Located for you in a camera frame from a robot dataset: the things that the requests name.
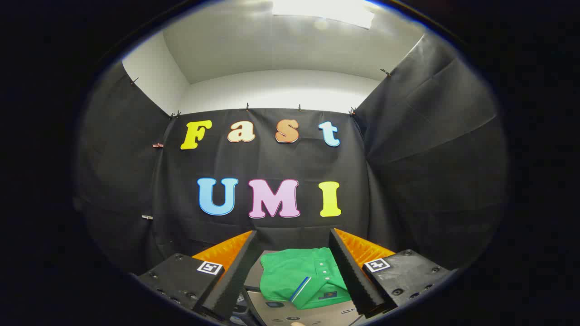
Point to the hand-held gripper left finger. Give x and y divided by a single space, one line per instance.
235 276

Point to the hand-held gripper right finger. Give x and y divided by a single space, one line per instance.
351 276

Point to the grey washing machine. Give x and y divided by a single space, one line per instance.
317 314

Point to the ceiling light panel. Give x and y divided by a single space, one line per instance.
324 11

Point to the green polo shirt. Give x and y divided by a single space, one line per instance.
290 271

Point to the black backdrop cloth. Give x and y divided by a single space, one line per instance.
272 163

